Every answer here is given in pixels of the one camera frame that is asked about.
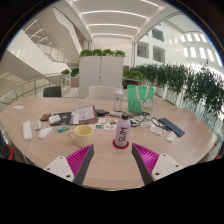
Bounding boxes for small white card box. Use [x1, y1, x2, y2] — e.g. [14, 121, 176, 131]
[149, 124, 164, 136]

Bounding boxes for red and black phone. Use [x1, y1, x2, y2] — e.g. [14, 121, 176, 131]
[40, 112, 52, 122]

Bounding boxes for black office chair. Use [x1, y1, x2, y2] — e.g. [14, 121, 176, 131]
[42, 86, 63, 98]

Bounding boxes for white storage cabinet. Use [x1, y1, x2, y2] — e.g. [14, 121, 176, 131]
[78, 55, 125, 99]

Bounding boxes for row of green plants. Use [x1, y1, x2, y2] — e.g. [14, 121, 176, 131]
[123, 63, 224, 118]

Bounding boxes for clear plastic packet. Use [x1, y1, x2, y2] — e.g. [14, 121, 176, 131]
[165, 130, 178, 143]

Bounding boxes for clear plastic shaker bottle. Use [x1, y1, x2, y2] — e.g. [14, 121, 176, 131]
[112, 87, 125, 113]

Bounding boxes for white power strip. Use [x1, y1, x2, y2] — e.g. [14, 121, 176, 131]
[22, 120, 34, 142]

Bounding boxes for grey chair with red seat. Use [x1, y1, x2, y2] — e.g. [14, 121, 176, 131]
[0, 133, 16, 162]

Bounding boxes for black notebook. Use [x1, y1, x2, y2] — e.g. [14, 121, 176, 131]
[51, 111, 73, 127]

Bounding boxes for pale yellow mug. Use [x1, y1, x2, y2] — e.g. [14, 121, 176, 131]
[67, 124, 94, 149]

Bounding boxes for black charger block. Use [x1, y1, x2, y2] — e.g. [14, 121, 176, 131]
[95, 108, 110, 117]

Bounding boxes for dark blue flat keyboard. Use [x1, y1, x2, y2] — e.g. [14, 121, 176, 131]
[157, 117, 186, 138]

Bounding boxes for pale purple drink bottle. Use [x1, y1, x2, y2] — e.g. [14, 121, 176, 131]
[114, 113, 132, 148]

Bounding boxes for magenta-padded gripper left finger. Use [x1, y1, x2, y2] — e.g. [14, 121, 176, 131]
[43, 143, 95, 187]

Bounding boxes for white power strip cable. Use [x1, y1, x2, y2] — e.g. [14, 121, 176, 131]
[22, 139, 31, 165]

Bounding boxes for blue marker pen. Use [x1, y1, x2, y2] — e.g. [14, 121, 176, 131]
[56, 125, 71, 133]

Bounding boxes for potted green plants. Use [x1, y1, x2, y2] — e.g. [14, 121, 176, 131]
[60, 67, 81, 88]

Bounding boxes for white chair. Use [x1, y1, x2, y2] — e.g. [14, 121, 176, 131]
[87, 85, 116, 100]

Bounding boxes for colourful sticker sheet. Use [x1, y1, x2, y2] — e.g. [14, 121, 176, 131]
[89, 117, 118, 131]

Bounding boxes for green tote bag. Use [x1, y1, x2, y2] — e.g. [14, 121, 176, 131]
[126, 84, 156, 115]

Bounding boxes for printed booklet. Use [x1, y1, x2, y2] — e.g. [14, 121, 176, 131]
[69, 104, 98, 126]

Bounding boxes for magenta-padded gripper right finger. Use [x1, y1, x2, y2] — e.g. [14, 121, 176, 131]
[131, 142, 184, 185]

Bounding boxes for black cable tangle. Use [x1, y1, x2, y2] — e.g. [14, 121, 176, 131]
[109, 110, 168, 132]

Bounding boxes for white computer mouse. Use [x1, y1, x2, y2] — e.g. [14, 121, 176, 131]
[37, 126, 53, 140]

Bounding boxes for plants atop cabinet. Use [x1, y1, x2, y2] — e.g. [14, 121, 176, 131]
[79, 48, 127, 58]

